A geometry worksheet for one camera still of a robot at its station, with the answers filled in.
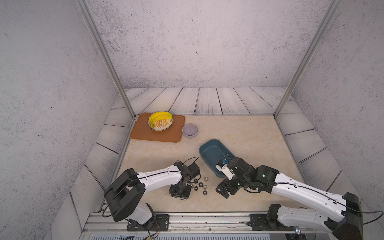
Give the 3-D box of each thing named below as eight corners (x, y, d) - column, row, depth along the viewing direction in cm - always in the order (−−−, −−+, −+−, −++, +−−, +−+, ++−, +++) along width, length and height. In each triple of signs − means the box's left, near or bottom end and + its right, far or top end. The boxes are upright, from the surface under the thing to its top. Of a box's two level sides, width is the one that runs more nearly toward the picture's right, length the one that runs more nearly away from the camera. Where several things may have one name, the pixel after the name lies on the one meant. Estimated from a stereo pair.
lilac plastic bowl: (181, 138, 109) (180, 132, 104) (184, 128, 115) (183, 122, 110) (196, 140, 108) (196, 134, 103) (198, 130, 114) (198, 124, 109)
